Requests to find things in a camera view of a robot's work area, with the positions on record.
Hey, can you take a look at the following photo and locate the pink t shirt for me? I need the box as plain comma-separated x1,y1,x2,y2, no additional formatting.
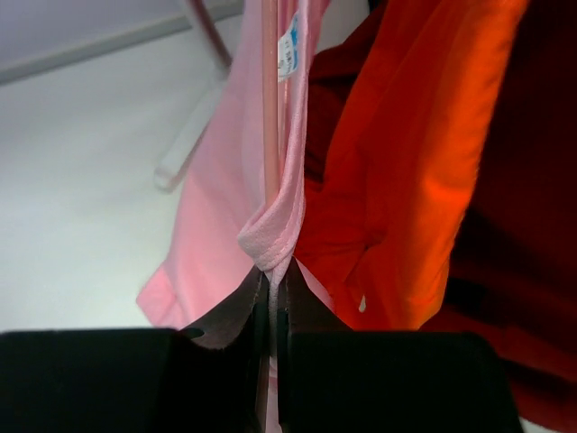
137,1,337,432

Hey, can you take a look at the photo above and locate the pink wire hanger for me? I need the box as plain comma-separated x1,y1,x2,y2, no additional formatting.
187,0,289,204

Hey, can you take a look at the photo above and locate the orange t shirt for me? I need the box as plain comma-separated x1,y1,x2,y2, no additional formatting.
297,1,527,330

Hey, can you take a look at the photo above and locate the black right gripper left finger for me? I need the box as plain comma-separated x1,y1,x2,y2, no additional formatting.
1,269,269,432

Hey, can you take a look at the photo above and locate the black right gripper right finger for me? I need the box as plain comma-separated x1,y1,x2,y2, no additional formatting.
277,262,522,433

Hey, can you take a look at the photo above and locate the dark red t shirt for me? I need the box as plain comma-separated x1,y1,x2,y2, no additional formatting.
304,1,576,432

